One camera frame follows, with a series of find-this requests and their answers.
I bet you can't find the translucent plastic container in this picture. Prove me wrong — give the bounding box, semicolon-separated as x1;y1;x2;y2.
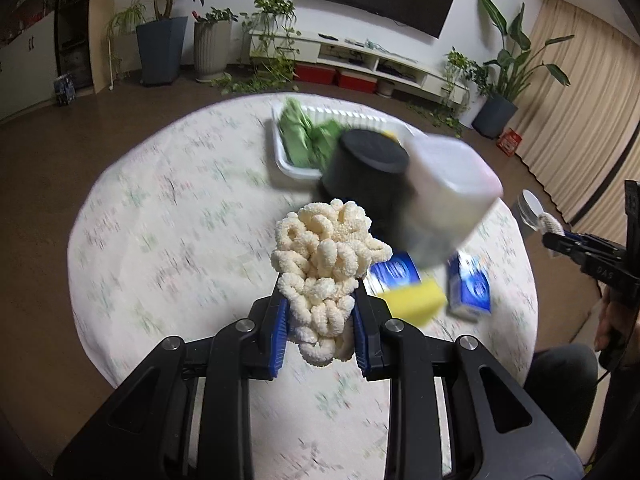
402;135;505;268

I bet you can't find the green microfibre cloth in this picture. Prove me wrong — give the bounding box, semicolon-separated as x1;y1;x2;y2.
279;99;346;168

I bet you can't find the spider plant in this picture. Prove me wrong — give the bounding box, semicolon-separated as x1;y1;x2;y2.
105;0;151;46

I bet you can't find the dark blue planter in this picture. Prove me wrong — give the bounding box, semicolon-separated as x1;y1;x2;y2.
471;95;518;140
136;16;189;86

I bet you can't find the beige curtain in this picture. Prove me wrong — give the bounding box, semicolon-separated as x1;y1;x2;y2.
520;0;640;241

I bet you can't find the red carton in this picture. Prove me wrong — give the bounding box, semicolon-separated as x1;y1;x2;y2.
496;129;523;157

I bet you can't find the beige knitted cloth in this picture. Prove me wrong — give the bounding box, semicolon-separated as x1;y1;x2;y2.
537;212;566;236

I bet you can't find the black cylindrical container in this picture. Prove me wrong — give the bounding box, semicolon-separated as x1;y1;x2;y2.
316;129;416;253

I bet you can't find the small bushy houseplant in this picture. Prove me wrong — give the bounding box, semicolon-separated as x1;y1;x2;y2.
405;47;488;138

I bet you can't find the white plant pot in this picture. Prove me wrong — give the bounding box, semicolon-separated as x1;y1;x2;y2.
457;92;483;128

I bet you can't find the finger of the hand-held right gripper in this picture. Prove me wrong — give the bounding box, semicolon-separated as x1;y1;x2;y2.
542;234;632;291
564;231;627;255

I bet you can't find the person's right hand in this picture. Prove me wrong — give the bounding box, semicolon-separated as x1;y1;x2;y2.
596;296;638;353

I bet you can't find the small green houseplant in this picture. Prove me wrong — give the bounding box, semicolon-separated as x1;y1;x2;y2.
192;7;238;26

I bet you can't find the dark glass cabinet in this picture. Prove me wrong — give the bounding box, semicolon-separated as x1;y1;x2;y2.
55;0;96;93

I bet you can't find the red storage box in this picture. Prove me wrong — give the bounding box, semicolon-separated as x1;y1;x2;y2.
336;69;377;93
295;62;337;86

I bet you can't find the person's right leg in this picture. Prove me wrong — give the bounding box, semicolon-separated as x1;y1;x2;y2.
522;345;601;456

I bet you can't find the cream looped chenille scrubber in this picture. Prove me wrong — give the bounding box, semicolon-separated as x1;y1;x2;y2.
271;199;393;367

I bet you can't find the white plastic tray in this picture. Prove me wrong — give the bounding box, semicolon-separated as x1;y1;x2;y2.
271;101;416;181

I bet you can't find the blue toy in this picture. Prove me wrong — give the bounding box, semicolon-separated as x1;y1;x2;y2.
53;74;78;107

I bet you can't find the floral tablecloth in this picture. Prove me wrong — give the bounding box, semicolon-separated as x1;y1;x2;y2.
67;92;540;480

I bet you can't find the lined trash bin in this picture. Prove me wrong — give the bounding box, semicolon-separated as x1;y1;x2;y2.
515;189;548;251

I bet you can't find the rectangular yellow sponge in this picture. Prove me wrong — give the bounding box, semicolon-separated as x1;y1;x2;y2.
387;282;448;328

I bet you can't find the trailing vine plant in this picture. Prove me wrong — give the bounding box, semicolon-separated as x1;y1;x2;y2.
210;0;301;96

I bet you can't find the blue white tissue packet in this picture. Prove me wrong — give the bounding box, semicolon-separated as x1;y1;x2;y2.
367;251;424;296
446;251;493;322

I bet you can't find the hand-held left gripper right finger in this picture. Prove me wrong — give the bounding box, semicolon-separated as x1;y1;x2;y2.
352;294;583;480

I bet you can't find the white ribbed planter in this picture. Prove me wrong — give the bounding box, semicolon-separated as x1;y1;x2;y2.
194;21;233;82

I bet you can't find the bird-of-paradise plant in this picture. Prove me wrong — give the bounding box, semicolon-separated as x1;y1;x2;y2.
477;0;576;101

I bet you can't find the white wall cabinet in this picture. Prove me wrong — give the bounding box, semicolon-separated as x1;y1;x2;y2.
0;7;63;121

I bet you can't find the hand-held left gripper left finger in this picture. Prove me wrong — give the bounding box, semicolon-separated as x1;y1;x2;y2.
54;296;291;480

